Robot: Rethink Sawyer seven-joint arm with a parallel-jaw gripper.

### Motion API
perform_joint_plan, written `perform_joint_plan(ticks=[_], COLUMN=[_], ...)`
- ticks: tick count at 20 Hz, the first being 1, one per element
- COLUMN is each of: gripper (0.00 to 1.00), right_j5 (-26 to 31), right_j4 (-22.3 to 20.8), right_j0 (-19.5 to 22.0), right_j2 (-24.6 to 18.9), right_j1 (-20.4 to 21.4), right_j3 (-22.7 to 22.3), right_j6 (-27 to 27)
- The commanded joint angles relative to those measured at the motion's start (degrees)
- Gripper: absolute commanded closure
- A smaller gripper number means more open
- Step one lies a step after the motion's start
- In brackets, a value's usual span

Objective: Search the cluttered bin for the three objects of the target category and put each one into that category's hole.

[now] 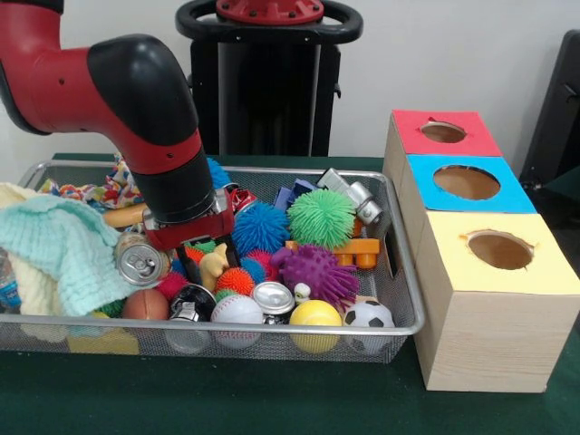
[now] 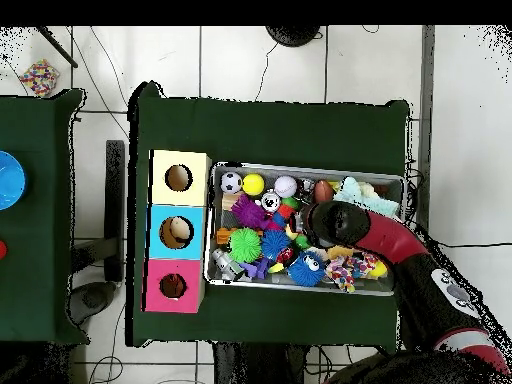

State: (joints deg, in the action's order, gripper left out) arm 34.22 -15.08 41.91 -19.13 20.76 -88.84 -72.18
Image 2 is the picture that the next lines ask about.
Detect blue spiky rubber ball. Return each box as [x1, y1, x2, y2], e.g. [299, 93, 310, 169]
[286, 250, 327, 288]

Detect mint green muslin cloth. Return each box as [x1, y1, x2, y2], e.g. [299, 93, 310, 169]
[333, 175, 401, 218]

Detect multicoloured printed cloth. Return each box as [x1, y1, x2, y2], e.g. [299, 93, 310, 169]
[324, 252, 387, 294]

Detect silver mesh bin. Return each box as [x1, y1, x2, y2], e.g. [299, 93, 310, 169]
[203, 161, 409, 297]

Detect wooden box with three holes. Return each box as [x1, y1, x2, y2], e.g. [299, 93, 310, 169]
[141, 149, 213, 314]

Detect purple spiky rubber ball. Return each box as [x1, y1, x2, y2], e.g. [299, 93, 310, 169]
[230, 194, 273, 231]

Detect yellow tennis ball toy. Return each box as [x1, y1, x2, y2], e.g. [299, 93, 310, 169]
[241, 172, 266, 197]

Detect green spiky rubber ball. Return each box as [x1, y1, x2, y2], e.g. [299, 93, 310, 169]
[228, 226, 263, 264]

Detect small soccer ball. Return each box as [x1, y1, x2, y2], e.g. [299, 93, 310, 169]
[220, 171, 244, 195]

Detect white baseball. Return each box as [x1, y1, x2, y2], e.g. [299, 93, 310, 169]
[274, 174, 299, 198]

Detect dark green table cloth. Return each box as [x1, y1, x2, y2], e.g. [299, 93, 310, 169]
[125, 81, 411, 347]
[0, 88, 90, 345]

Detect black upright panel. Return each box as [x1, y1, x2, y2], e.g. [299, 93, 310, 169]
[103, 139, 126, 283]

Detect black round stand base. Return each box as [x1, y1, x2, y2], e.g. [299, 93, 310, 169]
[264, 25, 322, 48]

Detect dark grey round base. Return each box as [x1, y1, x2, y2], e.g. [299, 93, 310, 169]
[69, 281, 117, 325]

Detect grey metal pole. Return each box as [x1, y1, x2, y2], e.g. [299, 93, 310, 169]
[415, 25, 436, 231]

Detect blue bowl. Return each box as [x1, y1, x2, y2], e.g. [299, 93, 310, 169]
[0, 150, 28, 211]

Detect multicoloured patterned bag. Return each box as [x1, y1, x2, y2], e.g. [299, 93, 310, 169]
[17, 58, 61, 98]

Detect thin black rod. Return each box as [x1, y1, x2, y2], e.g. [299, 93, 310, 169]
[35, 26, 79, 69]

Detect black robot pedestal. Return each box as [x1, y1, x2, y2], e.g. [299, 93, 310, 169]
[211, 341, 311, 384]

